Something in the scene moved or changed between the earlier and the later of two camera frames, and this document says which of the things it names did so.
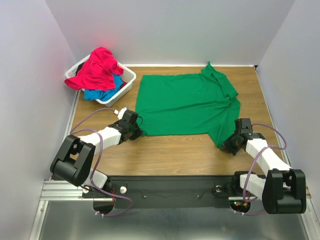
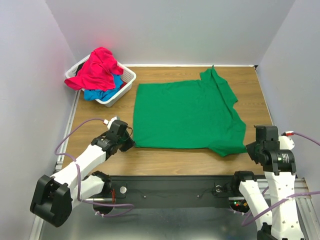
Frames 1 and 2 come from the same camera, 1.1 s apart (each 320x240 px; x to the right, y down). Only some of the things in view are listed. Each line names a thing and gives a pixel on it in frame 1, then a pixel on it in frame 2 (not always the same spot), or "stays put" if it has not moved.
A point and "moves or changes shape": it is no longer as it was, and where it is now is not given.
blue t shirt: [100, 95] stays put
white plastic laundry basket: [129, 76] stays put
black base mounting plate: [167, 191] stays put
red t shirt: [97, 74] stays put
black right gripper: [228, 144] -> [251, 150]
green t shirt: [188, 104] moves or changes shape
